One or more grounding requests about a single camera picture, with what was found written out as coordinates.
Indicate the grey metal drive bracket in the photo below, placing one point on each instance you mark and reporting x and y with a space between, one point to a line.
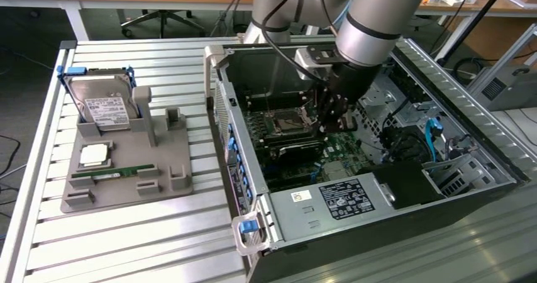
457 182

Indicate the wooden desk with clutter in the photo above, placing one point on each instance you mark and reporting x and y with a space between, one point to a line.
461 7

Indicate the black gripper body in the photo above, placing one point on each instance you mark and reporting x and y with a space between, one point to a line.
353 81

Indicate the thin socket locking lever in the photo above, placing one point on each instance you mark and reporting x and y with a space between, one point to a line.
268 102

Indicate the graphics card with metal bracket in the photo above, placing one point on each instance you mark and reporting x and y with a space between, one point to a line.
298 152

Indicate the metal socket cover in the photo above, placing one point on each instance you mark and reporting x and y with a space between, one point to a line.
306 111

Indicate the green RAM stick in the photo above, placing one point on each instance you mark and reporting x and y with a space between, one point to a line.
126 170

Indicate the grey plastic parts rack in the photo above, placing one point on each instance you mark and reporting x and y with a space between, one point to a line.
126 157

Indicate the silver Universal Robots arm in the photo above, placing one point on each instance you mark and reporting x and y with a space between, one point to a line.
377 15

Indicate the hard disk in blue caddy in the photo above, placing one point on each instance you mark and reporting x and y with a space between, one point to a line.
101 88

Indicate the grey computer tower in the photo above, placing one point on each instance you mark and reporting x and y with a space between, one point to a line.
516 88

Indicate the silver chipset heatsink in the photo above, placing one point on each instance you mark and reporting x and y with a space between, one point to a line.
335 169

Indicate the black installed RAM stick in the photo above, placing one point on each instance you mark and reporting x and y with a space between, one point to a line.
289 140

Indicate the silver CPU chip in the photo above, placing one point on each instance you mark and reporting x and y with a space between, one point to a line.
94 155

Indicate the grey power supply unit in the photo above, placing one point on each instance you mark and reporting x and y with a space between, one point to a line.
302 217

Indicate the CPU socket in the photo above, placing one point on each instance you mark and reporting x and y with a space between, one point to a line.
289 122

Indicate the black tripod pole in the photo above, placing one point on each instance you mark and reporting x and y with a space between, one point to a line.
484 12

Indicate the black open PC case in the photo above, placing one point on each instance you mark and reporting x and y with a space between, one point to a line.
377 258

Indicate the black plastic shroud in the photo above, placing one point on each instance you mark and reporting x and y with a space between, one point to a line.
403 182

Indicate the black office chair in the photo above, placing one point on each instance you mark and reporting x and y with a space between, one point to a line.
162 19

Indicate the green motherboard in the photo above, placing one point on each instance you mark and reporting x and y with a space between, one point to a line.
344 147

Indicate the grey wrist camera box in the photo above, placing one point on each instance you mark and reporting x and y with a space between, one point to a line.
310 63

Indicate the metal disk bay cage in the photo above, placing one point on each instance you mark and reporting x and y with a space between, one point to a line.
391 107

